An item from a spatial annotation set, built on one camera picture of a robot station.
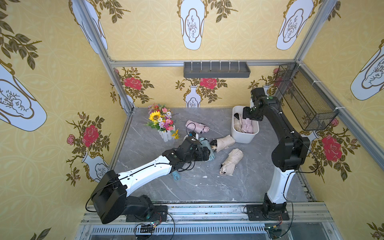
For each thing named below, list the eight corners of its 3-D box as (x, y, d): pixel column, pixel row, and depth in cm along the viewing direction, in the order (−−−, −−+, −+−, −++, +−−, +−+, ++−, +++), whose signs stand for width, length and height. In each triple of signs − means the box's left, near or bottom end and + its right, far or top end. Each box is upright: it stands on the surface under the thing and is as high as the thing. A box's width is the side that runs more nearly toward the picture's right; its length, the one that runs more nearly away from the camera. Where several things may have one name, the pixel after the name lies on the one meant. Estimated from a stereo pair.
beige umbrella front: (218, 172, 89) (219, 168, 85) (232, 150, 98) (233, 146, 94) (230, 180, 86) (232, 176, 82) (243, 156, 95) (245, 152, 91)
